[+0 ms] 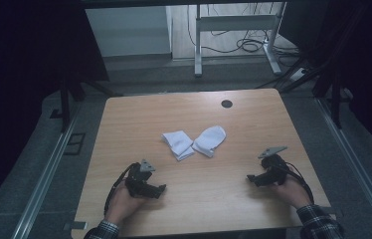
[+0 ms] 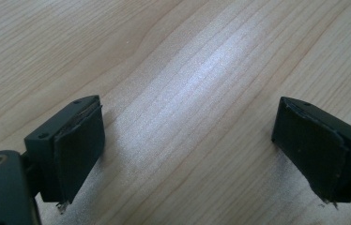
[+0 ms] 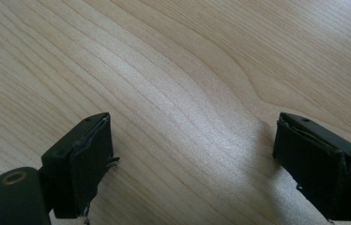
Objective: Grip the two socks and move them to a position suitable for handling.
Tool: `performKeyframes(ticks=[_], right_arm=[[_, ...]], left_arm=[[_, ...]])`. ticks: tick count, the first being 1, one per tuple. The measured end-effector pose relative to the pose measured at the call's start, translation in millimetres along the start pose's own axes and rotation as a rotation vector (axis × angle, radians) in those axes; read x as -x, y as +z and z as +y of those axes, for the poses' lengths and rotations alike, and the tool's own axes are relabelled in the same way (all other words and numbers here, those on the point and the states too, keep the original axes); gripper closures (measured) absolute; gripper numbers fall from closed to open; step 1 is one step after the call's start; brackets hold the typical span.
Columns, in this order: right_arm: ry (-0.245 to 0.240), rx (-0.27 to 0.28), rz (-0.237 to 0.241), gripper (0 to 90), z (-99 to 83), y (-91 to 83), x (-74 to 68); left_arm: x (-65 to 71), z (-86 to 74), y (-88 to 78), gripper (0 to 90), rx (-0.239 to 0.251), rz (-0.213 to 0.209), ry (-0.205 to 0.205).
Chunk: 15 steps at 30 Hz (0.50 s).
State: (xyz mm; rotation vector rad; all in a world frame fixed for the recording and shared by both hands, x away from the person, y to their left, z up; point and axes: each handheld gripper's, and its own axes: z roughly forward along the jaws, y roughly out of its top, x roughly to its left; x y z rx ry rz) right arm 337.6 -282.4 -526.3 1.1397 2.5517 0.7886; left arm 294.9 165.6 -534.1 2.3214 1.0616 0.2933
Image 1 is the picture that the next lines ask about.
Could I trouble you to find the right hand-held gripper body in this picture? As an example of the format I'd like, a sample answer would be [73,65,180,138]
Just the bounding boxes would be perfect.
[258,145,289,187]

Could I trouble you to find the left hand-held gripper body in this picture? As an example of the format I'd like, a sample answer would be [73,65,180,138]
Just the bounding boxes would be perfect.
[124,158,157,199]

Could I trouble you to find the white sock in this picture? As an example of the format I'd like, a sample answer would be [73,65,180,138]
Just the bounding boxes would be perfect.
[191,124,228,158]
[161,129,196,162]

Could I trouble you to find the person's left hand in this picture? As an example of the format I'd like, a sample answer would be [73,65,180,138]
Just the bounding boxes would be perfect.
[104,181,149,227]

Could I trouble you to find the person's right hand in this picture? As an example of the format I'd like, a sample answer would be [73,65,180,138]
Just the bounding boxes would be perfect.
[271,177,313,210]

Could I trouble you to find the black stand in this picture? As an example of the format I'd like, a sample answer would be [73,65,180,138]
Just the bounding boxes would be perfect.
[49,75,124,133]
[256,54,346,129]

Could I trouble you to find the white power strip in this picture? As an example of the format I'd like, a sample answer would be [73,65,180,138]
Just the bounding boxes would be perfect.
[288,67,308,83]

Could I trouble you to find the dark curtain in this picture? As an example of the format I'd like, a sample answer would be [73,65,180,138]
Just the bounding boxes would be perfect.
[0,0,110,220]
[278,0,372,162]

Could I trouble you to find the white panel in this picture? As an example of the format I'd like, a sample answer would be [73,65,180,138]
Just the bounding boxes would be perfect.
[85,5,174,58]

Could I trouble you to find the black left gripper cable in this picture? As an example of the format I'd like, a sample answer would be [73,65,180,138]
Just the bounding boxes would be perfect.
[102,162,139,215]

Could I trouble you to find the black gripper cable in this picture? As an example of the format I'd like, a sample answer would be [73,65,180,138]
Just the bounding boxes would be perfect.
[282,161,315,204]
[102,162,139,215]

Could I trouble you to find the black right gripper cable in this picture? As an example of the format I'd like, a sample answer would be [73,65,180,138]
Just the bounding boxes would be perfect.
[282,161,315,204]

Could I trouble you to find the black floor socket frame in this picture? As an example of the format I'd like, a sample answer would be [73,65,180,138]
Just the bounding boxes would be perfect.
[63,132,87,156]

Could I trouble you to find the metal floor rail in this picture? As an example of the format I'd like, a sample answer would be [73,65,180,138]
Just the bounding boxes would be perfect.
[10,108,83,239]
[315,98,372,239]

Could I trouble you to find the black floor cables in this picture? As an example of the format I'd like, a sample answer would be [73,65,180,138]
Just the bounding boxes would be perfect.
[186,2,302,68]

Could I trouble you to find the white metal desk frame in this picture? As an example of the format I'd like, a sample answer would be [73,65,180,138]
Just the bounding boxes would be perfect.
[193,1,288,79]

